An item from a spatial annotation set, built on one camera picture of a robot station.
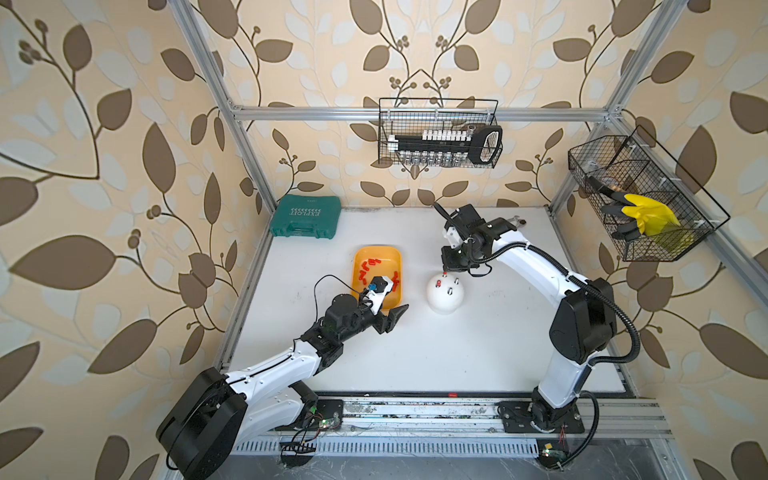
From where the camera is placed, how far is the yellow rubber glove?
67cm

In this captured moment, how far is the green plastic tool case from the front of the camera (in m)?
1.11

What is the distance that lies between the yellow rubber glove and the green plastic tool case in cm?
90
